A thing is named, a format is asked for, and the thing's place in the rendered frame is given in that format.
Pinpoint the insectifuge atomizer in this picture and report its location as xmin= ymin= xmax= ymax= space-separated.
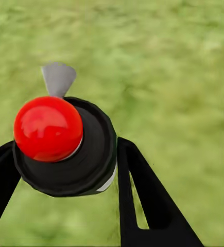
xmin=12 ymin=62 xmax=117 ymax=197

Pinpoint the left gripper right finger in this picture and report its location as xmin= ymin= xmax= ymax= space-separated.
xmin=117 ymin=137 xmax=204 ymax=247

